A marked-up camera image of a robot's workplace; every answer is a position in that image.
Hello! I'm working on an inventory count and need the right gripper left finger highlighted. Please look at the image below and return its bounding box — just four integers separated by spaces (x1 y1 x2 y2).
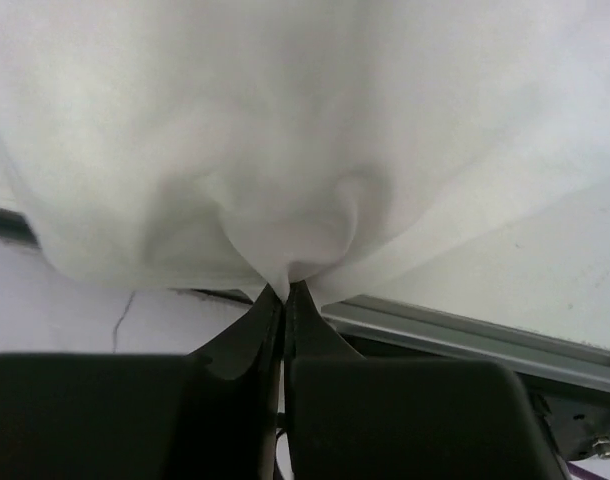
0 289 283 479

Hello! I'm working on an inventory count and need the white red print t-shirt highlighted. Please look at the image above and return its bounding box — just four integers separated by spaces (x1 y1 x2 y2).
0 1 610 304

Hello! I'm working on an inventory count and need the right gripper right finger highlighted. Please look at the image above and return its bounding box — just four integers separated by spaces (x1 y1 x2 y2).
284 283 569 479

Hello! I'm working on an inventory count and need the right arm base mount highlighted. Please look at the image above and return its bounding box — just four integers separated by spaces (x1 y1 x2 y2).
530 393 610 461

